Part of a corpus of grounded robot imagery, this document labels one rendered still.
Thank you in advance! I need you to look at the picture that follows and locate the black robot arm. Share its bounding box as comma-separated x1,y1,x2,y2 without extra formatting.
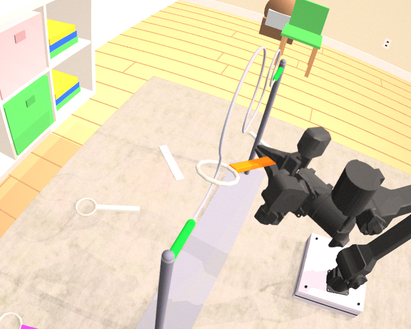
261,159,411,295

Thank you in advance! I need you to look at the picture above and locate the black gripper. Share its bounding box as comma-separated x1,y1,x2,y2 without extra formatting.
255,126,333,219

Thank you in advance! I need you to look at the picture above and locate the white flat strip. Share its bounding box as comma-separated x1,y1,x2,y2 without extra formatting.
159,145,184,180

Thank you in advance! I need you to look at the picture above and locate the white loop with straight handle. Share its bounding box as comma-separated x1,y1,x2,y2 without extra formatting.
75,198,140,216
249,132,271,148

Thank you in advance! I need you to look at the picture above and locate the white hoop with orange handle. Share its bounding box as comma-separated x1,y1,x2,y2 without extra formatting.
195,157,276,187

